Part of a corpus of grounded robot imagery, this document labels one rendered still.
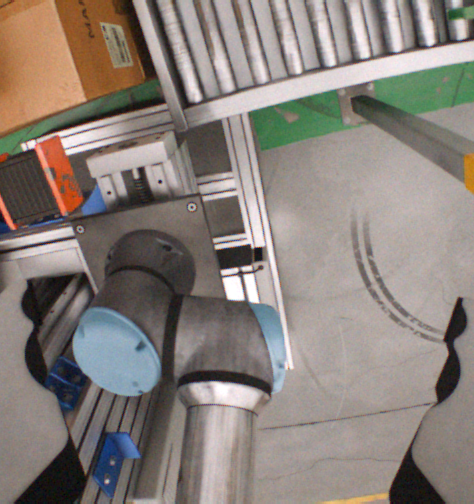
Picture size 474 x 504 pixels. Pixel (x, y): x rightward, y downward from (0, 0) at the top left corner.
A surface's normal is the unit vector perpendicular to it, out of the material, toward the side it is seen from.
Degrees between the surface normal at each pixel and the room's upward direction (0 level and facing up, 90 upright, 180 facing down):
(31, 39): 0
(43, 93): 0
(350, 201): 0
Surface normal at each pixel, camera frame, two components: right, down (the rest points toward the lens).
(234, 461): 0.46, -0.51
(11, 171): -0.04, 0.47
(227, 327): 0.07, -0.61
